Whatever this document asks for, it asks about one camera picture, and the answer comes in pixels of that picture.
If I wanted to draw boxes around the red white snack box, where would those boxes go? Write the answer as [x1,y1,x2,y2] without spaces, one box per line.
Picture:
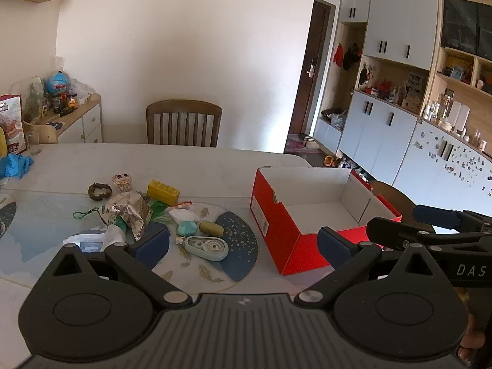
[0,94,28,157]

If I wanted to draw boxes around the grey correction tape dispenser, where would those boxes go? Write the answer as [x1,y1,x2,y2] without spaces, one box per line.
[176,234,230,262]

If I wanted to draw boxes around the white crumpled tissue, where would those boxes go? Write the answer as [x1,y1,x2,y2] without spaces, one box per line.
[169,205,197,224]

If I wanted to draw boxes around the brown door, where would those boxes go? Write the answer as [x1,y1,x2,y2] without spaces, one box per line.
[289,0,331,135]

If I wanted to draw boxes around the patterned door rug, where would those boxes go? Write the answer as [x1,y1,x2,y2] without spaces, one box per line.
[284,133,320,155]

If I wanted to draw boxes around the white wooden wall cabinet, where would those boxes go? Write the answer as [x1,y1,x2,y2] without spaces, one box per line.
[313,0,492,201]

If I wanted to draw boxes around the yellow box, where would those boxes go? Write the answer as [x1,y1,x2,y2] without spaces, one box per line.
[147,180,181,206]

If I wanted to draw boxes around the olive oblong block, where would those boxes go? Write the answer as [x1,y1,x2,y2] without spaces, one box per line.
[199,220,224,237]

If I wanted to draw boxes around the blue cloth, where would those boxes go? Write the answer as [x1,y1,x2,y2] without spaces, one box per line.
[0,154,35,181]

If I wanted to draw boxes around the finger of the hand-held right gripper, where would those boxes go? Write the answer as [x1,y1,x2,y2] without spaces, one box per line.
[413,204,492,232]
[365,217,492,256]

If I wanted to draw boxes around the white wooden sideboard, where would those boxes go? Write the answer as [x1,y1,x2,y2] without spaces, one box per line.
[23,93,104,145]

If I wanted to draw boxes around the red cardboard box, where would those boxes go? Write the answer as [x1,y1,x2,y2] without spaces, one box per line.
[250,167,403,276]

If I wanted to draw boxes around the black white plush figure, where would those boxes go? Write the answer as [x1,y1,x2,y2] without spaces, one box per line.
[358,63,375,91]

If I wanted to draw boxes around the white sneakers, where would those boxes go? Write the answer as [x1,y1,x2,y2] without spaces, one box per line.
[340,154,372,182]

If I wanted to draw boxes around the person's right hand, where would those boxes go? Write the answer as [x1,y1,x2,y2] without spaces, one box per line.
[457,289,487,359]

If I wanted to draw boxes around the cream green plush keychain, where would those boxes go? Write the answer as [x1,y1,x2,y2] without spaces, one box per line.
[73,191,153,241]

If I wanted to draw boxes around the black hat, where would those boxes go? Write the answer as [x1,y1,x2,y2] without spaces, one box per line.
[343,44,363,71]

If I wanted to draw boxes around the clear drinking glass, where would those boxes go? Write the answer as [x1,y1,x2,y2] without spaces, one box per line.
[25,130,42,157]

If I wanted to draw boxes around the cream doll face plush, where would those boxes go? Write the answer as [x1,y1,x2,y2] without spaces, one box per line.
[112,174,133,194]

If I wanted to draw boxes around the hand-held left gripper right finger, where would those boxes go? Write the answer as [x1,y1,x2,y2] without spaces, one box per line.
[294,226,443,311]

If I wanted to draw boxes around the clear plastic bag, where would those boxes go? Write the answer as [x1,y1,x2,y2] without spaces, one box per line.
[69,79,97,105]

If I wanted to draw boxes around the green leaf-shaped piece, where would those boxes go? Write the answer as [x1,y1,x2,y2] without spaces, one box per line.
[148,199,172,224]

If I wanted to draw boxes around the dark wooden slatted chair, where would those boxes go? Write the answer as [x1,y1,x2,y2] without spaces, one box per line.
[368,180,437,235]
[146,100,223,148]

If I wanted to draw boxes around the brown braided ring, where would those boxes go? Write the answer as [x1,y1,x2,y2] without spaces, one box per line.
[88,183,112,201]

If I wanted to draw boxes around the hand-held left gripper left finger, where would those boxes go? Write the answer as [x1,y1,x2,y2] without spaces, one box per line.
[49,222,193,311]

